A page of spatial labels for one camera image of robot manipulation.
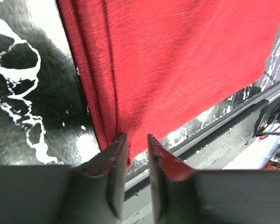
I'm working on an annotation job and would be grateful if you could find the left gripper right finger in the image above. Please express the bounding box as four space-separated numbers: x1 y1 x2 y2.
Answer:
147 134 203 224

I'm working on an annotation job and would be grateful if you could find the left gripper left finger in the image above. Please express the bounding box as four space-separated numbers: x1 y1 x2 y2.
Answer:
58 133 128 224

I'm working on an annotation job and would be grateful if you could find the red cloth napkin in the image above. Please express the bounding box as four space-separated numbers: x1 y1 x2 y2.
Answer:
58 0 280 164

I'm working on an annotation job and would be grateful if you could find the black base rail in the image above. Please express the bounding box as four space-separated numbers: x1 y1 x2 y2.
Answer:
123 81 280 224

